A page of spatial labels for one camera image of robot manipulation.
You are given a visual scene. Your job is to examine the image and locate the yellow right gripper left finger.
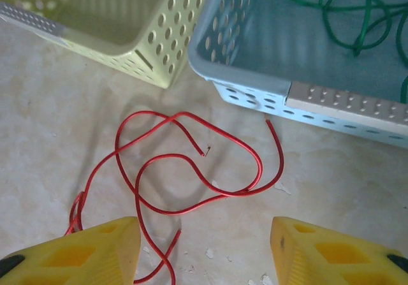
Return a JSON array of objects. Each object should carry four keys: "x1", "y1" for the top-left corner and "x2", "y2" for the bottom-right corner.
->
[{"x1": 0, "y1": 216, "x2": 142, "y2": 285}]

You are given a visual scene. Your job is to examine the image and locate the yellow-green perforated basket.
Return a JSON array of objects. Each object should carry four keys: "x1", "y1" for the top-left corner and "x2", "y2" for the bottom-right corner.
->
[{"x1": 0, "y1": 0, "x2": 213, "y2": 90}]

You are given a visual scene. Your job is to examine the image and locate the light blue perforated basket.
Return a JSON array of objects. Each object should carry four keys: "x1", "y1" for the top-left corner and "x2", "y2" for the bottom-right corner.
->
[{"x1": 187, "y1": 0, "x2": 408, "y2": 149}]

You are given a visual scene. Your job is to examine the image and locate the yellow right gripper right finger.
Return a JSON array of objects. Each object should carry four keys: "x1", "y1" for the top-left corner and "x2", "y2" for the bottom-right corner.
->
[{"x1": 270, "y1": 216, "x2": 408, "y2": 285}]

